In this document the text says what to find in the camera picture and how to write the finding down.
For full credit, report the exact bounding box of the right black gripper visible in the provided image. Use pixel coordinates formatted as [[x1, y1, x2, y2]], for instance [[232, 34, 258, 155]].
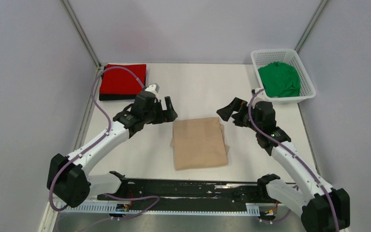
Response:
[[216, 98, 261, 133]]

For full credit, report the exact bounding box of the beige t shirt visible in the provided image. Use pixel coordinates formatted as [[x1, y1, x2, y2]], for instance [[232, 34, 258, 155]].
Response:
[[171, 117, 229, 171]]

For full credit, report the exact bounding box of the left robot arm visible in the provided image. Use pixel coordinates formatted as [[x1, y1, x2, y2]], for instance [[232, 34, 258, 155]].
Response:
[[47, 90, 178, 208]]

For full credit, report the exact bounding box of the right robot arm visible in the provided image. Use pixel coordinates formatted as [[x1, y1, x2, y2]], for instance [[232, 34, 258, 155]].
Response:
[[216, 98, 350, 232]]

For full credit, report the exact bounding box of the green t shirt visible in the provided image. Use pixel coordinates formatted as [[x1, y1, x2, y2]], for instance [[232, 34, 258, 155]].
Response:
[[258, 62, 300, 98]]

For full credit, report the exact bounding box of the white plastic basket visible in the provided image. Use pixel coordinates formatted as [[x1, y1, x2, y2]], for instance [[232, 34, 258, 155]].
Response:
[[250, 48, 316, 104]]

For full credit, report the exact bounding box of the folded red t shirt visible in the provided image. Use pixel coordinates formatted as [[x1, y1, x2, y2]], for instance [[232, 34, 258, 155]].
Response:
[[100, 63, 147, 95]]

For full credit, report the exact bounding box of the folded black t shirt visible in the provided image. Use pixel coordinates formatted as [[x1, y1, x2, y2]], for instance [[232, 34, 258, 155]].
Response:
[[98, 65, 148, 102]]

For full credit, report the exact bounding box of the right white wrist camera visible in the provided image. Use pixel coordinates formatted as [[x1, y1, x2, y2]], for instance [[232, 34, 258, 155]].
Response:
[[251, 88, 264, 96]]

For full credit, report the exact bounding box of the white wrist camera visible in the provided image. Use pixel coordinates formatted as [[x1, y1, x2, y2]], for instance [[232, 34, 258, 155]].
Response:
[[251, 88, 264, 96], [144, 83, 159, 98]]

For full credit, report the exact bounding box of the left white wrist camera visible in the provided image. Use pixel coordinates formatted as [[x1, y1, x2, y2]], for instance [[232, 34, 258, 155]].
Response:
[[144, 83, 159, 98]]

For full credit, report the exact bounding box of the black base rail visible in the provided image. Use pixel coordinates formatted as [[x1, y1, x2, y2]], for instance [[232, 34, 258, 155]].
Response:
[[97, 178, 276, 211]]

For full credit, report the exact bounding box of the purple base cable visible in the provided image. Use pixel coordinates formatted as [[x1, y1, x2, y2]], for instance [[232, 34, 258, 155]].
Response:
[[76, 193, 160, 232]]

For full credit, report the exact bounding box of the white slotted cable duct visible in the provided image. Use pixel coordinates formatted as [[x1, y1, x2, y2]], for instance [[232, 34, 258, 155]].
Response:
[[62, 202, 260, 217]]

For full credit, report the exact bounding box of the right aluminium frame post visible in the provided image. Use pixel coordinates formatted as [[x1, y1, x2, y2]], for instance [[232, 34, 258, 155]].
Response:
[[294, 0, 330, 54]]

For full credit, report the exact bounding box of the aluminium frame post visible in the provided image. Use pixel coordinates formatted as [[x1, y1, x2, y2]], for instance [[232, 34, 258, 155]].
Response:
[[60, 0, 101, 69], [294, 0, 330, 54]]

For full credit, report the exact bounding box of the left aluminium frame post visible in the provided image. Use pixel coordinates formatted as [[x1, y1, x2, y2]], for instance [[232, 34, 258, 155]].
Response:
[[60, 0, 101, 69]]

